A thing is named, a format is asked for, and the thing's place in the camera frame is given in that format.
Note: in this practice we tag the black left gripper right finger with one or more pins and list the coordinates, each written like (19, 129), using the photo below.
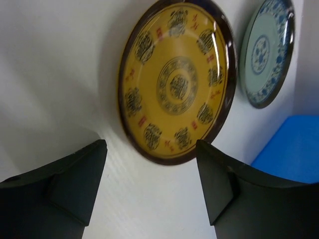
(245, 203)

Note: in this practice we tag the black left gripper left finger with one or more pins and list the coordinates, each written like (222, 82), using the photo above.
(54, 201)

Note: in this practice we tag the yellow patterned plate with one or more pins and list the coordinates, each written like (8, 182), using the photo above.
(177, 79)

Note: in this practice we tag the blue plastic bin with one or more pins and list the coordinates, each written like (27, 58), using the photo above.
(293, 151)

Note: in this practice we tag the celadon blue pattern plate left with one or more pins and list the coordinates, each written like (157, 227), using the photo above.
(266, 51)

